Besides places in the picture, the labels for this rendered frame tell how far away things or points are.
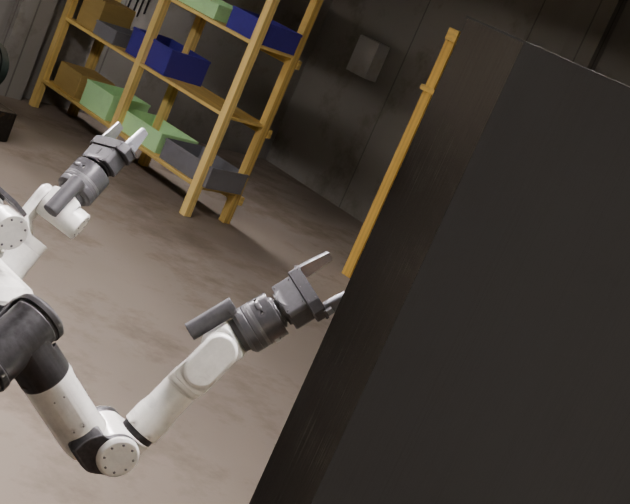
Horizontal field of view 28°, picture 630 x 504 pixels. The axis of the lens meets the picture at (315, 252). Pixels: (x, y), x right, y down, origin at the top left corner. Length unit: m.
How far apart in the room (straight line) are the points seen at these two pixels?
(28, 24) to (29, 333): 8.58
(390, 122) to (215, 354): 9.47
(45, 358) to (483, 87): 1.22
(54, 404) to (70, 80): 8.40
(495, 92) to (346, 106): 10.96
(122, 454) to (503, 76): 1.34
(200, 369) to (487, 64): 1.25
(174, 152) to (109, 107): 0.88
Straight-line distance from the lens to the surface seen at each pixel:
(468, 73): 1.11
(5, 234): 2.26
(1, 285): 2.24
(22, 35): 10.63
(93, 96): 10.16
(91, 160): 2.75
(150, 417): 2.27
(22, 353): 2.12
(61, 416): 2.20
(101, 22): 10.26
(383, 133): 11.65
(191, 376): 2.23
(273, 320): 2.24
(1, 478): 4.62
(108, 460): 2.25
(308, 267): 2.31
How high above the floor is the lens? 2.10
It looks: 13 degrees down
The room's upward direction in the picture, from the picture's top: 24 degrees clockwise
